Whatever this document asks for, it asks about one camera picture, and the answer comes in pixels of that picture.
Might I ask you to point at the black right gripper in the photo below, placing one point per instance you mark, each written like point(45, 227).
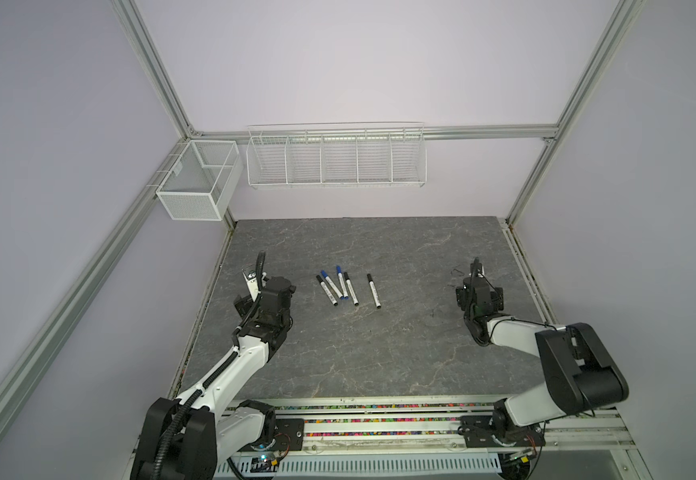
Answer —
point(496, 300)

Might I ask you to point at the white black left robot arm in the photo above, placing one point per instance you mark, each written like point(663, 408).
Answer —
point(222, 384)

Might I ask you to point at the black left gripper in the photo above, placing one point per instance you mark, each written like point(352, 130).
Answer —
point(243, 305)

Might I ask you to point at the white marker pen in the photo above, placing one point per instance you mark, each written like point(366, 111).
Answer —
point(374, 291)
point(327, 290)
point(351, 289)

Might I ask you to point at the white wire long basket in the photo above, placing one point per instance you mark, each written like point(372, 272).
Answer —
point(337, 154)

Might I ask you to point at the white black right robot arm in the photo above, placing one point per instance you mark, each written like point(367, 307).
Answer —
point(580, 375)

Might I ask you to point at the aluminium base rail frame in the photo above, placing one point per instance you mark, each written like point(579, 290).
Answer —
point(376, 436)

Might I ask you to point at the white mesh square basket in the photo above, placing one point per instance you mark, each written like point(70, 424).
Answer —
point(202, 180)

